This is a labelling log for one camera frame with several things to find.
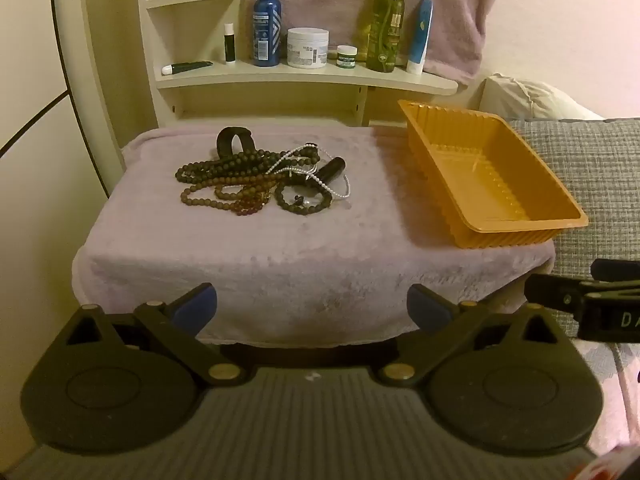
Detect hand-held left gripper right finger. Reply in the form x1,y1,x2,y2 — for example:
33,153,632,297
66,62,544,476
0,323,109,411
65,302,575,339
378,283,563,387

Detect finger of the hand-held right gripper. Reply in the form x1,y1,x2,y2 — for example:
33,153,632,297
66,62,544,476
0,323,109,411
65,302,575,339
590,258,640,284
524,271,640,344

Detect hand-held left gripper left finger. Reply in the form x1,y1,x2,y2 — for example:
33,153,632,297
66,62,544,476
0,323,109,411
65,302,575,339
64,283,241,387

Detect light brown bead necklace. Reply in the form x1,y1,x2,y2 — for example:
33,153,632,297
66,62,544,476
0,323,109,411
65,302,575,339
180,172,274,211

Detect orange plastic tray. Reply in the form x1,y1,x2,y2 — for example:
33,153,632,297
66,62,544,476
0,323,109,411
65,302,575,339
397,100,590,250

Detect silver bead chain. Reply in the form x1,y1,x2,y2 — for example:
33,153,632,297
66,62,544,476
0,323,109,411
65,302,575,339
267,143,352,199

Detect dark brown bead necklace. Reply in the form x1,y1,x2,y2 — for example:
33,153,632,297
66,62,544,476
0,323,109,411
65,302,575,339
174,147,273,184

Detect grey woven pillow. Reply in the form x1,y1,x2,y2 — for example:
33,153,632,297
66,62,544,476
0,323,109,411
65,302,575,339
501,117,640,331

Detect purple fleece blanket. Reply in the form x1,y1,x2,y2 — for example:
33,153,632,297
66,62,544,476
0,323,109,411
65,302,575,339
71,125,556,349

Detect floral bed sheet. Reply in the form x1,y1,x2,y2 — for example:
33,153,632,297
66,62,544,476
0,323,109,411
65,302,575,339
585,342,640,456

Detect black wide bangle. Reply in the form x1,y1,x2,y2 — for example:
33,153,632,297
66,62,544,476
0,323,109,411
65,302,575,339
216,128,257,159

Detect black cylinder case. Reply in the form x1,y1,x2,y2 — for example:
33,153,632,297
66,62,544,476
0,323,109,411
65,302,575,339
315,157,347,181

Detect white pillow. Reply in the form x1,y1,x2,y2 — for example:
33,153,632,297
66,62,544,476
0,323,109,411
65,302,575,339
479,73,606,122

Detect dark green tube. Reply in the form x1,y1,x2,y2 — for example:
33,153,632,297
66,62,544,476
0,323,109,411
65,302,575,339
161,60,214,76

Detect cream wooden shelf unit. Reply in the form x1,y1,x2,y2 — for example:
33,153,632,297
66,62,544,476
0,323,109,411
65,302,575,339
79,0,460,201

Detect blue white tube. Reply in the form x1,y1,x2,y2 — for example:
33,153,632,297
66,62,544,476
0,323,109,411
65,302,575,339
406,0,435,76

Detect white cream jar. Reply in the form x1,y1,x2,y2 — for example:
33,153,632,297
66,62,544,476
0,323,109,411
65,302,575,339
286,27,331,69

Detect green spray bottle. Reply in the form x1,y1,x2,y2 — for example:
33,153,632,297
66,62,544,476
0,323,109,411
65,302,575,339
366,0,407,73

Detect blue spray bottle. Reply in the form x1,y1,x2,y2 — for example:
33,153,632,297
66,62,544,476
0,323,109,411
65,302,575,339
251,0,284,67

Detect amber bead bracelet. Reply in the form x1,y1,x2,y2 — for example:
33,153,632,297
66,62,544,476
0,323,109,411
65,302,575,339
234,194,274,217

